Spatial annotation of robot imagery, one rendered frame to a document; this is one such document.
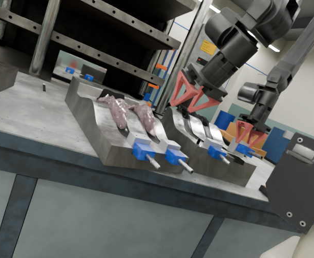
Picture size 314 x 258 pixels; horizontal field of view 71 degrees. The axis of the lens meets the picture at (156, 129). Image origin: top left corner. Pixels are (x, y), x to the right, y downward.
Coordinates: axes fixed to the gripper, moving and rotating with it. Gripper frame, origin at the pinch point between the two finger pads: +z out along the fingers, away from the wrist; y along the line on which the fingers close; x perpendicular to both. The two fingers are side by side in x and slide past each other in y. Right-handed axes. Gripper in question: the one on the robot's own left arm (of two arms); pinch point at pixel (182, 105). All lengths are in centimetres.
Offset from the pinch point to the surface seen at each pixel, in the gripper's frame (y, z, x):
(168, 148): -4.8, 12.3, 3.4
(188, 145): -19.5, 14.9, -1.1
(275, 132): -742, 112, -210
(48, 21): 10, 37, -91
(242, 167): -36.1, 9.1, 10.5
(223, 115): -646, 193, -329
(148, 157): 5.4, 11.5, 7.8
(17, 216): 22, 48, 4
